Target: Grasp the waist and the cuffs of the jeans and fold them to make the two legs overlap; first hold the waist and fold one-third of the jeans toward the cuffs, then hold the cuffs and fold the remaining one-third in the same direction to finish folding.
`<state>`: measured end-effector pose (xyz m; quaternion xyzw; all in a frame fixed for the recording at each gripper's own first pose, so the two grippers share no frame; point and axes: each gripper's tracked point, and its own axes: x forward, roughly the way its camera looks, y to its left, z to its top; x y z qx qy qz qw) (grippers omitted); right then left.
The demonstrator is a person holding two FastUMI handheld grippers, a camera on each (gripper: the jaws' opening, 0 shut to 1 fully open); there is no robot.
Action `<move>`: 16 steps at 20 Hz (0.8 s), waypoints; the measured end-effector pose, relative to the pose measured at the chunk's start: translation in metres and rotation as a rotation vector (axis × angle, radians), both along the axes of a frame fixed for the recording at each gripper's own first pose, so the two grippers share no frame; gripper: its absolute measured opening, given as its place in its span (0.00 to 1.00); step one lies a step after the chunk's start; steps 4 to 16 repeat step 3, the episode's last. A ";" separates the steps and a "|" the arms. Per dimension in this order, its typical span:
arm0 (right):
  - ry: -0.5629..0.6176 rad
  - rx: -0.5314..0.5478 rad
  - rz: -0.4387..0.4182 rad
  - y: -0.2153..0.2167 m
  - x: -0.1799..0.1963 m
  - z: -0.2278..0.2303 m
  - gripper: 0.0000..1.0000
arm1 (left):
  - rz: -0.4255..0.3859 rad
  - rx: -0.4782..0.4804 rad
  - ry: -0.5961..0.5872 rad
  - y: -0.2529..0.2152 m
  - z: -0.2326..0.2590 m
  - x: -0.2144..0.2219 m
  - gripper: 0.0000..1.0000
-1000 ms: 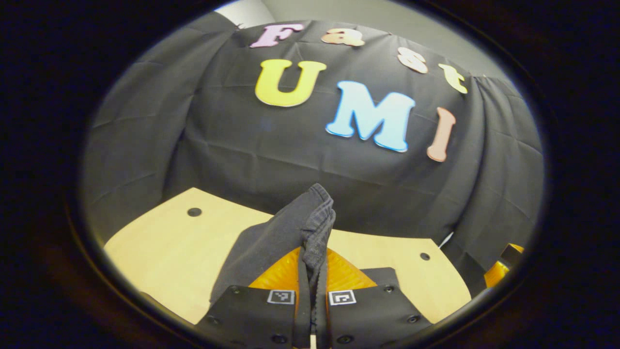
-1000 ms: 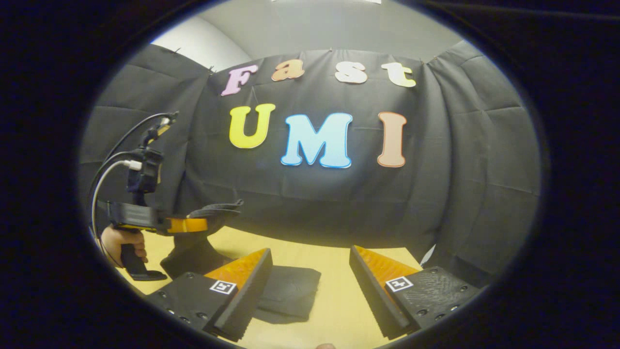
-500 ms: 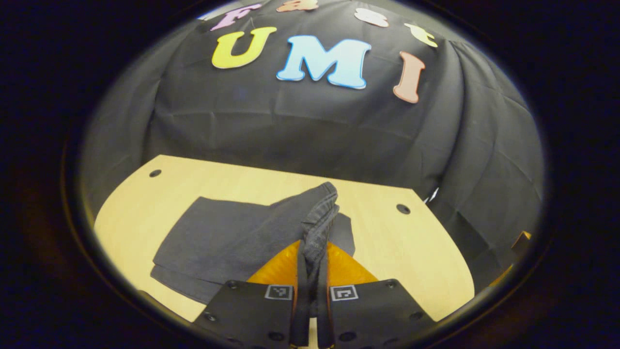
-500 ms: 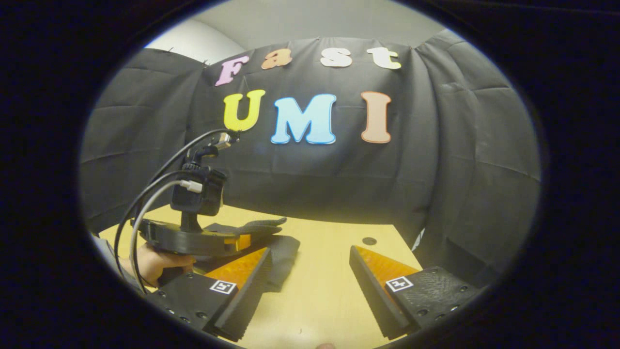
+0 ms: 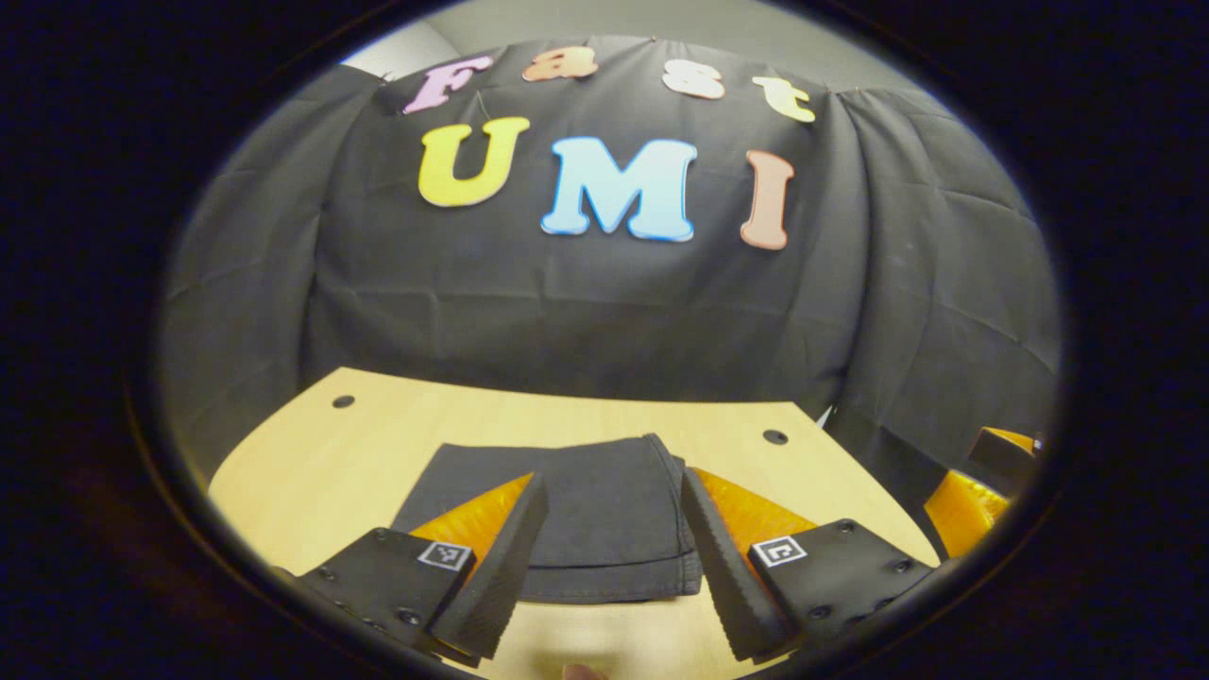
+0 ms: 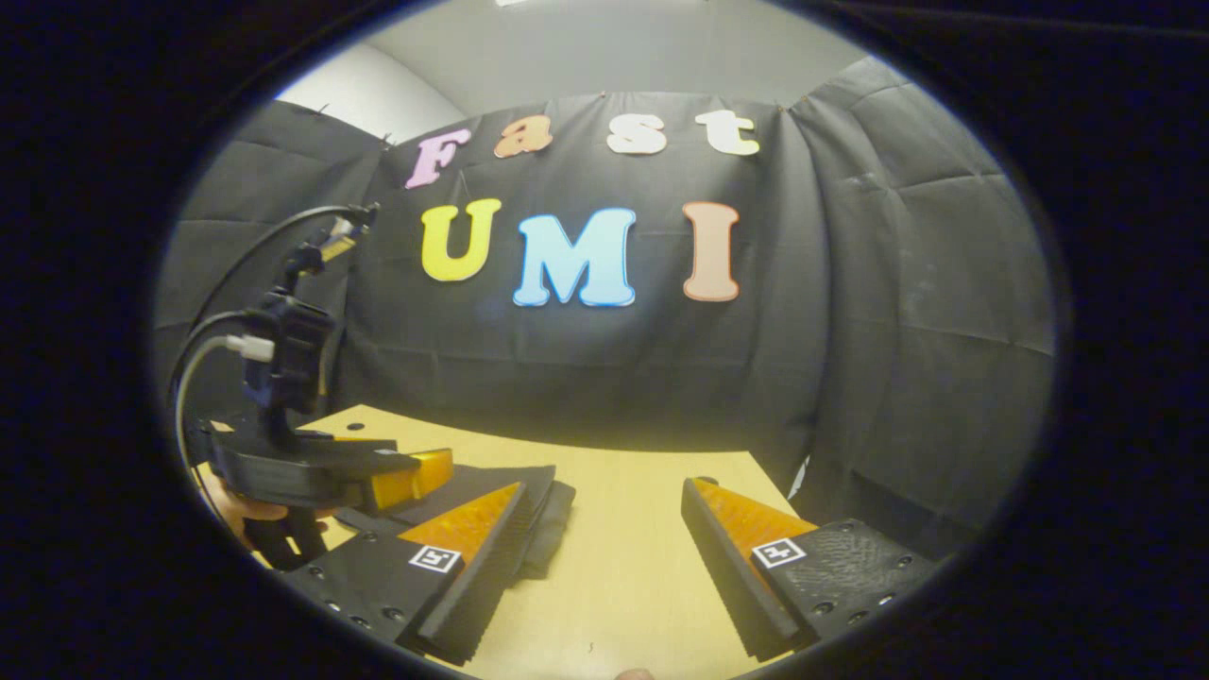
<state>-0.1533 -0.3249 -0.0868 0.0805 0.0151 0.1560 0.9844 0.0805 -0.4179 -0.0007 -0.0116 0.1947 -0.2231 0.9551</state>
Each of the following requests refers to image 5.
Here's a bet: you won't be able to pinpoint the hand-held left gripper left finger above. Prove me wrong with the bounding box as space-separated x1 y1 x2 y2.
281 471 552 664

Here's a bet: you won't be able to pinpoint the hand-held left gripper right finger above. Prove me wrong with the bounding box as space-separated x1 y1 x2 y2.
680 467 938 664

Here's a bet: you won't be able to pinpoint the dark grey jeans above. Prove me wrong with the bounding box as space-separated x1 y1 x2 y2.
391 433 706 605

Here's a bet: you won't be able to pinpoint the black backdrop cloth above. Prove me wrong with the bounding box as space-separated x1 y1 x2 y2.
159 36 1065 560

